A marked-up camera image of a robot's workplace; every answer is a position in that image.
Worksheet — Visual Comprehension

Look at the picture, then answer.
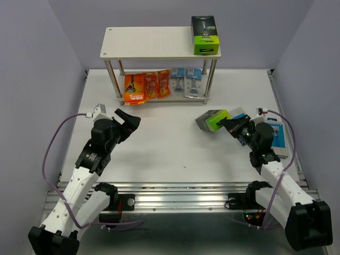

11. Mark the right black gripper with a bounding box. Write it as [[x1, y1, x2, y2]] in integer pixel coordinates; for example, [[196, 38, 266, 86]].
[[219, 114, 258, 151]]

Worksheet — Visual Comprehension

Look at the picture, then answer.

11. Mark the black green razor box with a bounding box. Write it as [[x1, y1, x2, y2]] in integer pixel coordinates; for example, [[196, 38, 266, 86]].
[[191, 15, 220, 55], [195, 109, 231, 132]]

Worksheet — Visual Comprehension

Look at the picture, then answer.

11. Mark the orange razor bag bottom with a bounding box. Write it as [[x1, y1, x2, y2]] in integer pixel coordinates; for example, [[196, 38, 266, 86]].
[[144, 72, 159, 100]]

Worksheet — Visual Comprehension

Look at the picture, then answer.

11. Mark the orange razor bag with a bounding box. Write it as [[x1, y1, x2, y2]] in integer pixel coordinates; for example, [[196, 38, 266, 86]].
[[144, 72, 159, 100], [157, 69, 171, 99]]

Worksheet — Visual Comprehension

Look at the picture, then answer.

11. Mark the orange razor bag top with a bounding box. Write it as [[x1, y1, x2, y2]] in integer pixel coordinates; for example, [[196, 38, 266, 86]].
[[157, 69, 171, 99]]

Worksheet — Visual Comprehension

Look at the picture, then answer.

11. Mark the blue blister razor pack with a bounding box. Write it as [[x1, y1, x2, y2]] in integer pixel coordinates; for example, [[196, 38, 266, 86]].
[[170, 68, 185, 96], [184, 67, 203, 99]]

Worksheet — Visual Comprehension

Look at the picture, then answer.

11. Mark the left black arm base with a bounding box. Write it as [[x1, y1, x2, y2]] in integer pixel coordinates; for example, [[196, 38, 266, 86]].
[[94, 182, 135, 211]]

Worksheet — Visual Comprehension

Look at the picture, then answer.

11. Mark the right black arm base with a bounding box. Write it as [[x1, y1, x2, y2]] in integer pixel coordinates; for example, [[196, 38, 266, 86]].
[[225, 181, 272, 210]]

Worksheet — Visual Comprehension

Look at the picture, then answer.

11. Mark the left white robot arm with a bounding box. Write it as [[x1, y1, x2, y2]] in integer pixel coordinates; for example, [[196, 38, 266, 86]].
[[28, 104, 144, 254]]

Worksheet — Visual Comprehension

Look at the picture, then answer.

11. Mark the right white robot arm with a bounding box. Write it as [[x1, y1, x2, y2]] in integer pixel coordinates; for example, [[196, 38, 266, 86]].
[[218, 115, 333, 251]]

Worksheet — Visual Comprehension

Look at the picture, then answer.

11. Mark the white two-tier shelf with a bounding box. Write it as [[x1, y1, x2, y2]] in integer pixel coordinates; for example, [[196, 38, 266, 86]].
[[100, 27, 222, 105]]

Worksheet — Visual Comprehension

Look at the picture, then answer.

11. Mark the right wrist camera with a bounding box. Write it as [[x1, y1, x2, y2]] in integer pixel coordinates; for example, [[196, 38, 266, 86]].
[[251, 107, 268, 124]]

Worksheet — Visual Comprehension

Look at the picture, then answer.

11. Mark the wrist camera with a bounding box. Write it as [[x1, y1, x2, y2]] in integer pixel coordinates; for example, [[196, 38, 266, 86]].
[[86, 104, 111, 122], [251, 107, 268, 124]]

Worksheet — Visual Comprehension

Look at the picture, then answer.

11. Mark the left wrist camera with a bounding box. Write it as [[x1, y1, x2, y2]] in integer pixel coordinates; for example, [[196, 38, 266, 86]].
[[86, 104, 111, 122]]

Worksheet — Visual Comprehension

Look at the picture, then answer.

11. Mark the aluminium rail frame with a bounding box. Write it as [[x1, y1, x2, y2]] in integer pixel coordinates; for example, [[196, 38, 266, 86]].
[[44, 69, 325, 213]]

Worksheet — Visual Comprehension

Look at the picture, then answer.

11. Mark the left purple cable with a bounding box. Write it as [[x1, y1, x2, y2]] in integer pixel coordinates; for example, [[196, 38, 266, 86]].
[[41, 113, 146, 232]]

